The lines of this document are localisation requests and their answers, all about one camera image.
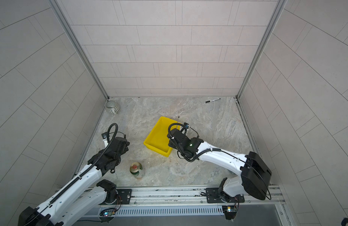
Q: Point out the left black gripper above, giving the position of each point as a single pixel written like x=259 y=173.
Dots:
x=125 y=148

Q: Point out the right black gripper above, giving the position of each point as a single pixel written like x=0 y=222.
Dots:
x=170 y=144

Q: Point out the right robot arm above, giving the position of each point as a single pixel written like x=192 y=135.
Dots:
x=252 y=174

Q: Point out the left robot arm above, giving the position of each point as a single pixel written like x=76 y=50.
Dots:
x=84 y=192

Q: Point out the yellow plastic bin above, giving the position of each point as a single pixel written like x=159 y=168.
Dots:
x=157 y=139

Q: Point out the green drink can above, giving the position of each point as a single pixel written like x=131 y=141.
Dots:
x=137 y=170

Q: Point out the left controller board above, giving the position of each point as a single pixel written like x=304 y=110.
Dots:
x=108 y=213

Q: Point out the controller board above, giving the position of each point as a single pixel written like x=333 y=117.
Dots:
x=230 y=212
x=108 y=213

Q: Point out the right controller board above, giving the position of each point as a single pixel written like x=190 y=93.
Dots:
x=230 y=212

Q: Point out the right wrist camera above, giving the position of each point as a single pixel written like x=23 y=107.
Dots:
x=186 y=126

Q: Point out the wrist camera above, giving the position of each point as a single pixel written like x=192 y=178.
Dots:
x=186 y=126
x=105 y=137

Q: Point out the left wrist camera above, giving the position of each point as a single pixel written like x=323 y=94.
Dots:
x=105 y=137

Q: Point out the aluminium mounting rail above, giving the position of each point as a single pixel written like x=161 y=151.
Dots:
x=179 y=201

